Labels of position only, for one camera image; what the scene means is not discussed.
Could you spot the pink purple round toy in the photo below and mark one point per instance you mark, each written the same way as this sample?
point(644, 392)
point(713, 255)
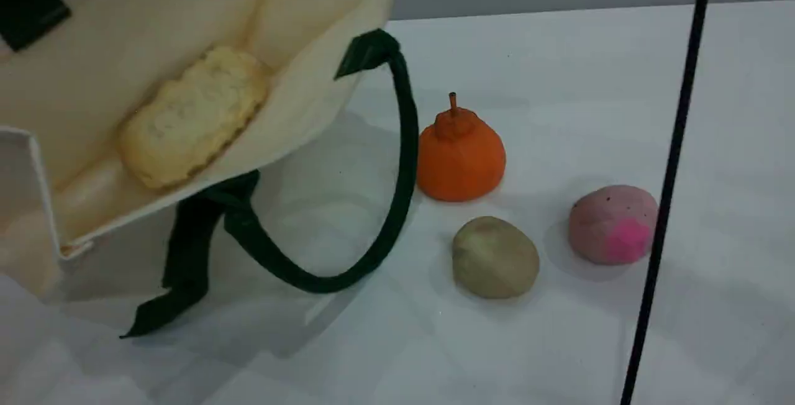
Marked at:
point(612, 222)

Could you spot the orange toy fruit with stem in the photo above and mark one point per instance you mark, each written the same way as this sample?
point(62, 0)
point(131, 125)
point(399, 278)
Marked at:
point(459, 159)

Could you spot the long striped bread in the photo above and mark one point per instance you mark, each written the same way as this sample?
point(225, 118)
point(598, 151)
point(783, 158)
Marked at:
point(192, 116)

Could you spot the beige round toy potato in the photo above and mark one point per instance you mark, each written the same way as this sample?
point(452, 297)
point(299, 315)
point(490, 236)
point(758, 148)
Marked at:
point(495, 259)

